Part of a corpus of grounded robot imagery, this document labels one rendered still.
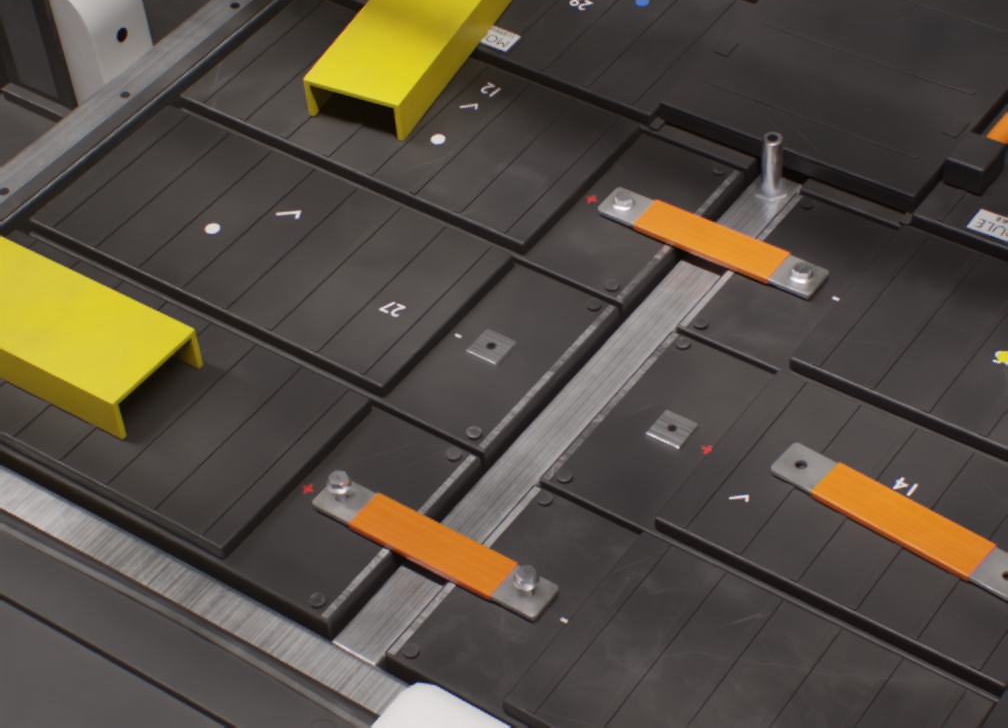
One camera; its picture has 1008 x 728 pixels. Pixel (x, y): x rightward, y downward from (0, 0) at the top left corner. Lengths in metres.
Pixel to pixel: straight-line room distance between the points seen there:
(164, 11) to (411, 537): 0.70
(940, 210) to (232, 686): 0.57
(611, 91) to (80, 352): 0.40
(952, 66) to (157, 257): 0.52
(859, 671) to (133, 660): 0.36
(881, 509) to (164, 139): 0.55
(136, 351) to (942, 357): 0.46
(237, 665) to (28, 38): 0.76
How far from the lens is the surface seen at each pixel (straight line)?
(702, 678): 1.18
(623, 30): 1.56
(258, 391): 1.34
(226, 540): 1.26
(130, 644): 1.10
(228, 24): 1.63
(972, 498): 1.26
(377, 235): 1.42
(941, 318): 1.36
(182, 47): 1.62
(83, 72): 1.71
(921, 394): 1.31
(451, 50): 1.52
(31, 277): 1.39
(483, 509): 1.28
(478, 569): 1.23
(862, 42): 1.54
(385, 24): 1.53
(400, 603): 1.24
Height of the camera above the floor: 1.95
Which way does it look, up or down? 45 degrees down
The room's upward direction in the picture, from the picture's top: 6 degrees counter-clockwise
